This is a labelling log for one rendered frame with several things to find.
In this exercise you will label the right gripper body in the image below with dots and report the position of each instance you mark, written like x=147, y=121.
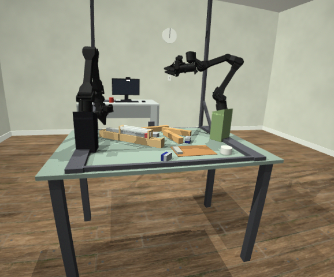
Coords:
x=97, y=106

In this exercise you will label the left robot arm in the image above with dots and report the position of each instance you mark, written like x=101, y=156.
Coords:
x=235, y=61

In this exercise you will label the brown flat board with grey clip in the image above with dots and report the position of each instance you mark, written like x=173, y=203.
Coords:
x=192, y=150

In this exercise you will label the clear rectangular channel cover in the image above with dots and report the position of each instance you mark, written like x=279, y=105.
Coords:
x=134, y=131

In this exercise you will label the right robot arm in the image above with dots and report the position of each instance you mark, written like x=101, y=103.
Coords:
x=92, y=85

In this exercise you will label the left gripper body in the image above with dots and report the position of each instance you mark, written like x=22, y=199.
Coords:
x=183, y=68

